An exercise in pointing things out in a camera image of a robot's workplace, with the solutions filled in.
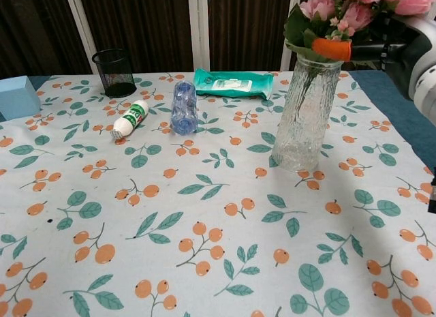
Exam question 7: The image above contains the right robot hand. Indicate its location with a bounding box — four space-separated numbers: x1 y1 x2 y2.
312 12 436 127

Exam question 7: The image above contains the pink artificial flower bouquet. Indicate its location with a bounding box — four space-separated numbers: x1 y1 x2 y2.
284 0 435 122

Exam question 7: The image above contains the tall textured glass vase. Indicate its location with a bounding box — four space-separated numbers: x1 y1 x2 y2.
271 40 343 172

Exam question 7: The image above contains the teal wet wipes pack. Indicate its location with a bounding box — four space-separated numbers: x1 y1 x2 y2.
193 67 275 102

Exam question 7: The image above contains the clear blue plastic water bottle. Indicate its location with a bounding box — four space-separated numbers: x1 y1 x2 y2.
169 80 200 136

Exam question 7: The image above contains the orange fruit leaf print tablecloth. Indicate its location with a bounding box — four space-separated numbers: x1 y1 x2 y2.
0 70 436 317

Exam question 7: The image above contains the small white green bottle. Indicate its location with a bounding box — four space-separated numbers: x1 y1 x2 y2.
109 100 151 140

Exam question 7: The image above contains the black mesh pen holder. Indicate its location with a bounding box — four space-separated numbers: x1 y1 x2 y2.
91 48 138 99

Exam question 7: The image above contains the light blue box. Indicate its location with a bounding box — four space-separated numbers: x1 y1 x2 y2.
0 75 42 121

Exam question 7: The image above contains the white screen frame post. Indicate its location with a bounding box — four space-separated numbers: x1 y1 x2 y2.
281 0 302 72
63 0 99 74
187 0 211 71

